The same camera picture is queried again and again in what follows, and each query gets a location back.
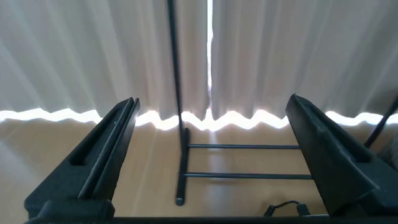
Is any black cable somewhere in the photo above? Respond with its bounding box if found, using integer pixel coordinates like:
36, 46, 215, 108
263, 200, 312, 218

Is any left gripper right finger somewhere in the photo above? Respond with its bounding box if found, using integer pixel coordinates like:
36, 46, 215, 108
285, 93, 398, 218

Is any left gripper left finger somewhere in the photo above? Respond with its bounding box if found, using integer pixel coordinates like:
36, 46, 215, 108
24, 96, 141, 219

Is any black clothes rack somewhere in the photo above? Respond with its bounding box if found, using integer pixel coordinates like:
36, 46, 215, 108
167, 0, 398, 207

